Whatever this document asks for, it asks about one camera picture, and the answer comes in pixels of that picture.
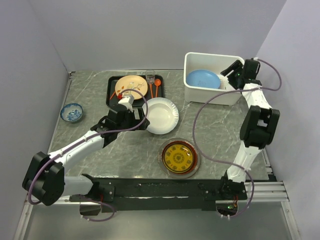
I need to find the black serving tray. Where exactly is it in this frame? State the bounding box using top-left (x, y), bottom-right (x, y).
top-left (105, 75), bottom-right (166, 109)

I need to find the yellow patterned plate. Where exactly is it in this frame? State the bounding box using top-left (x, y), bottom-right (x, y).
top-left (162, 144), bottom-right (194, 174)

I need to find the white plastic bin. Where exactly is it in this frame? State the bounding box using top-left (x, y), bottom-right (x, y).
top-left (183, 52), bottom-right (245, 103)

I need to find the clear drinking glass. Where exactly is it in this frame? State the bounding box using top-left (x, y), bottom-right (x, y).
top-left (145, 69), bottom-right (156, 84)

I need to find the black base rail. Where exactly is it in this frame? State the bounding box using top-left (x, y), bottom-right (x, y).
top-left (69, 176), bottom-right (248, 213)

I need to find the beige bird-pattern plate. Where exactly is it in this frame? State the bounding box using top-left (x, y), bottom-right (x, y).
top-left (114, 75), bottom-right (148, 100)

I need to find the clear glass plate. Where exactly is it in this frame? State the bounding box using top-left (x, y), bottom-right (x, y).
top-left (157, 138), bottom-right (201, 179)

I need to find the blue white porcelain bowl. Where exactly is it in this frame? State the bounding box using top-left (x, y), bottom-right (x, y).
top-left (60, 103), bottom-right (84, 123)

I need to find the light blue plate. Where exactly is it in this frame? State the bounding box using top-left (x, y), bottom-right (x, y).
top-left (186, 69), bottom-right (221, 89)

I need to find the orange plastic spoon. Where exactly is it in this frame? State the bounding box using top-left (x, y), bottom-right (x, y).
top-left (154, 78), bottom-right (161, 98)

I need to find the white scalloped plate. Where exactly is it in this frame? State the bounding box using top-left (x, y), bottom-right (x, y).
top-left (146, 97), bottom-right (180, 135)

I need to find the red-black lacquer plate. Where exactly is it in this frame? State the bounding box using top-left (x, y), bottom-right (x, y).
top-left (160, 138), bottom-right (200, 176)

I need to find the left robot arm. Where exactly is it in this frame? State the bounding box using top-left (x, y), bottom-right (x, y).
top-left (22, 103), bottom-right (150, 206)

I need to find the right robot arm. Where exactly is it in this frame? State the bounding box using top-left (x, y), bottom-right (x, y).
top-left (218, 58), bottom-right (280, 199)

